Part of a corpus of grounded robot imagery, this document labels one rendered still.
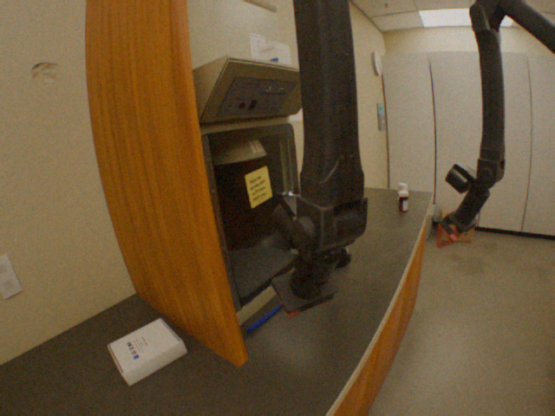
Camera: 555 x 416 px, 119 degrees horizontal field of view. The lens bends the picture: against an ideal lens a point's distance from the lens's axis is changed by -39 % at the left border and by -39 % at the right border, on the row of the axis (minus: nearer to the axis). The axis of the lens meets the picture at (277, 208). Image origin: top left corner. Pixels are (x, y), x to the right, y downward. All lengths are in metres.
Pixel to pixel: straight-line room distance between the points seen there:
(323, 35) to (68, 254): 0.82
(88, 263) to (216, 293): 0.53
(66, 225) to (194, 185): 0.55
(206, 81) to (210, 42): 0.14
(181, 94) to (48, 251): 0.63
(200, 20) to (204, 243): 0.43
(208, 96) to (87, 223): 0.57
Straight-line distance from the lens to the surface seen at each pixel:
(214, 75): 0.45
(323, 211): 0.28
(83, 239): 0.88
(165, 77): 0.42
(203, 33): 0.57
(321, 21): 0.28
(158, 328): 0.69
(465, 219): 0.76
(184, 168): 0.39
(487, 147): 0.70
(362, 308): 0.70
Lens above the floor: 1.39
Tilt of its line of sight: 18 degrees down
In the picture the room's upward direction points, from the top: 7 degrees counter-clockwise
